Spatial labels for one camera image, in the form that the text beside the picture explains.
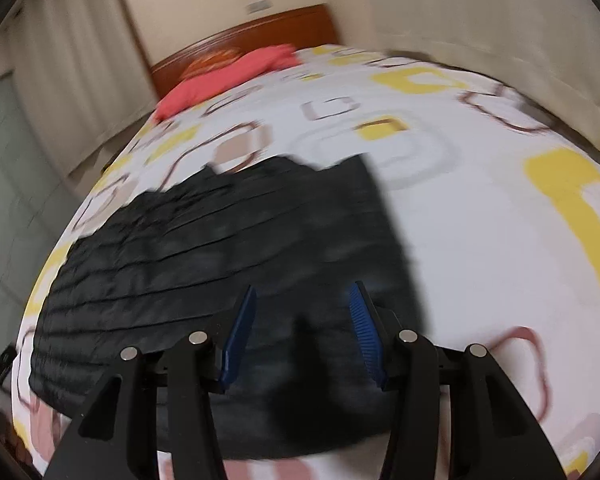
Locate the wooden bed headboard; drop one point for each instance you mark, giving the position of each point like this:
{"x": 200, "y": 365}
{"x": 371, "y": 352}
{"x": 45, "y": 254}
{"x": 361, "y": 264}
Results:
{"x": 260, "y": 37}

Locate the frosted glass wardrobe door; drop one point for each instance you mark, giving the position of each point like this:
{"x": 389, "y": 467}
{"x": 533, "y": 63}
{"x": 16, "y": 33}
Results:
{"x": 15, "y": 200}

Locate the black puffer jacket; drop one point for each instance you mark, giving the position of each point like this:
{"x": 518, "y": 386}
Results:
{"x": 205, "y": 250}

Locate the pink pillow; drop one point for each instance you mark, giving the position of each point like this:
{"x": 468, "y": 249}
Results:
{"x": 215, "y": 82}

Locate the bed with patterned sheet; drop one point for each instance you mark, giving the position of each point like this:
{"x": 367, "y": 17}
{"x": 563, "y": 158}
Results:
{"x": 480, "y": 240}

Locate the grey wall switch panel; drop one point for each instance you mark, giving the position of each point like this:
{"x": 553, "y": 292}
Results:
{"x": 258, "y": 6}

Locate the orange printed cushion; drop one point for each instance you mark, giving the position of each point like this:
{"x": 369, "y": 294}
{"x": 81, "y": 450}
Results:
{"x": 212, "y": 62}

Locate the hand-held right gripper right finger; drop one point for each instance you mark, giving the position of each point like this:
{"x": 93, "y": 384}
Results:
{"x": 367, "y": 335}

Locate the cream window curtain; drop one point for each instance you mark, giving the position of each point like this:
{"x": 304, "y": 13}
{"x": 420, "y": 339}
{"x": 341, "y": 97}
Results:
{"x": 480, "y": 15}
{"x": 80, "y": 45}

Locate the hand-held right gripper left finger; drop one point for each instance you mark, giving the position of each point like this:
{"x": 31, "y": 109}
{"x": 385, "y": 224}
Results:
{"x": 240, "y": 340}

